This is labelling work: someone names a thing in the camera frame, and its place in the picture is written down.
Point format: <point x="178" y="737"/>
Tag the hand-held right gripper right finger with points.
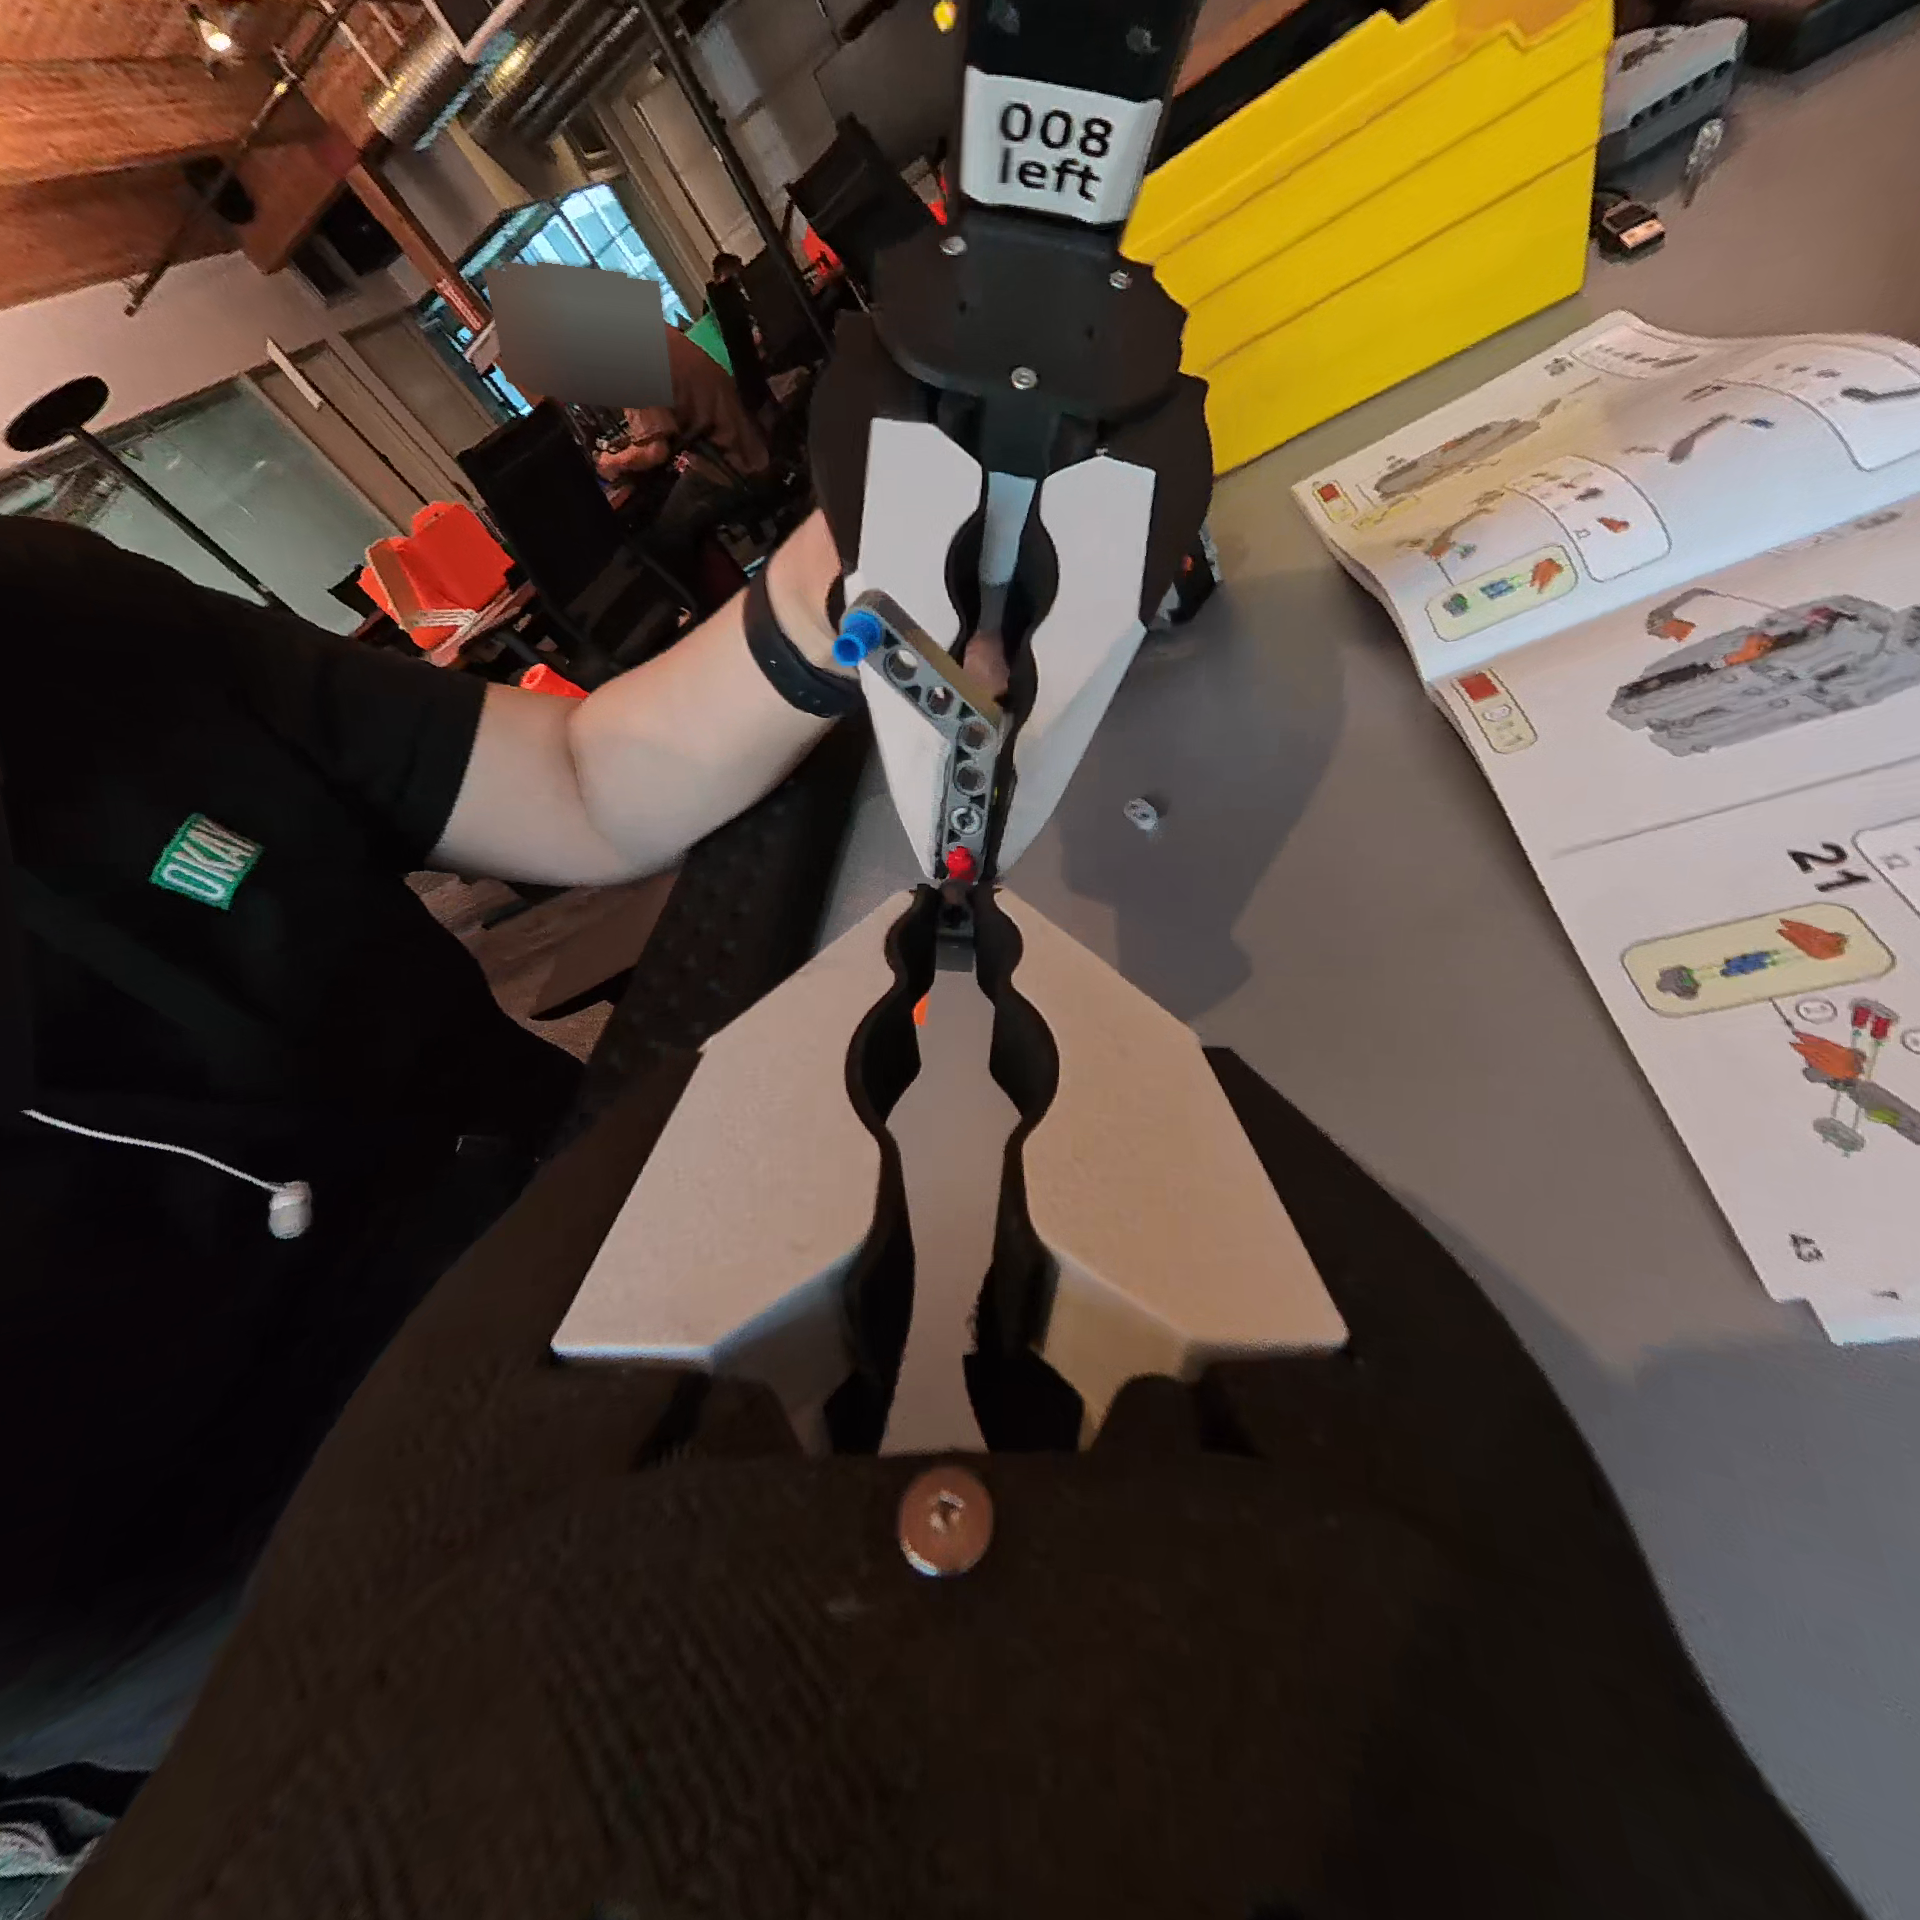
<point x="1184" y="1201"/>

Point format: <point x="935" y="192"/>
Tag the orange bag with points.
<point x="436" y="578"/>

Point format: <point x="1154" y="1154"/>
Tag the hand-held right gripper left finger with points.
<point x="721" y="1201"/>

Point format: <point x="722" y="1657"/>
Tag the orange claw piece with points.
<point x="953" y="922"/>

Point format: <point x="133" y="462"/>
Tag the person's left forearm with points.
<point x="629" y="780"/>

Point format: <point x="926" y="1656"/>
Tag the black wristband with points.
<point x="788" y="660"/>

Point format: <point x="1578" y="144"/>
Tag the small black module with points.
<point x="1630" y="228"/>

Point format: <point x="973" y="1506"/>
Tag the person's black shirt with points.
<point x="224" y="973"/>

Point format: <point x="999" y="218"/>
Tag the person's blue jeans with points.
<point x="45" y="1845"/>

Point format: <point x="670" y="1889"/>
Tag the grey battery box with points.
<point x="1674" y="82"/>

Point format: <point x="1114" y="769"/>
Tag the grey bent beam with pins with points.
<point x="968" y="750"/>

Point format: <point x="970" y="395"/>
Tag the person's left hand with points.
<point x="810" y="562"/>

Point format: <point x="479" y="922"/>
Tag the yellow storage bin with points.
<point x="1382" y="224"/>

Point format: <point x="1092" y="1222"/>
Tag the open instruction booklet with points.
<point x="1694" y="780"/>

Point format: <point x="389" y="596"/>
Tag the grey desk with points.
<point x="1350" y="973"/>

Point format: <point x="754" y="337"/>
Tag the black round-top stand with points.
<point x="58" y="412"/>

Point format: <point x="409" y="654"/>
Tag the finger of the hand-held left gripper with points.
<point x="902" y="510"/>
<point x="1102" y="569"/>

